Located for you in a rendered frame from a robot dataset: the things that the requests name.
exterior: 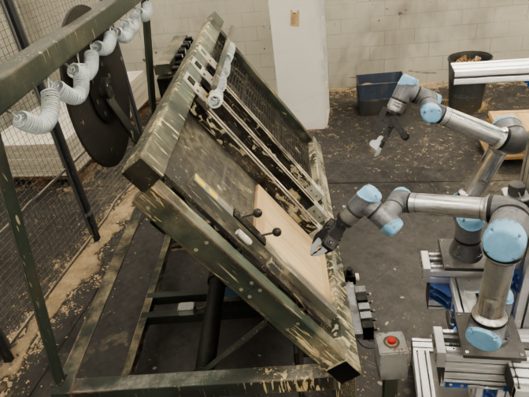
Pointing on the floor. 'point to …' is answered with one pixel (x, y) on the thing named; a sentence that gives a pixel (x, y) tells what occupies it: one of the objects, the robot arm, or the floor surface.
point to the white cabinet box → (301, 59)
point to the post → (390, 387)
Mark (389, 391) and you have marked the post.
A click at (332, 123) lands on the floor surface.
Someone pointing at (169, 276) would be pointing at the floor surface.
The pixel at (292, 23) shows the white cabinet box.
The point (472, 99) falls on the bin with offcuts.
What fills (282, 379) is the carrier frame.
